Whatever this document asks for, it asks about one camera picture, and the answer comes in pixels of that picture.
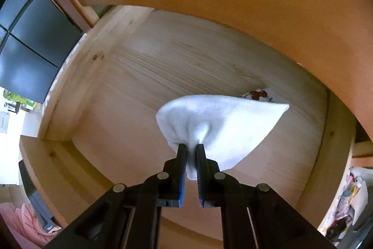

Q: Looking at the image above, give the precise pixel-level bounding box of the plain white sock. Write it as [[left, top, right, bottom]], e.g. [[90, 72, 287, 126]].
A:
[[155, 95, 289, 180]]

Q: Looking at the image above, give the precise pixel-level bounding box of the colourful toy pile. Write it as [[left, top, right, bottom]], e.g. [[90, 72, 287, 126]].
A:
[[322, 167, 372, 248]]

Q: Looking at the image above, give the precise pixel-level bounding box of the dark blue cabinet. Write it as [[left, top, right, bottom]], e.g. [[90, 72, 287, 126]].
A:
[[1, 0, 83, 103]]

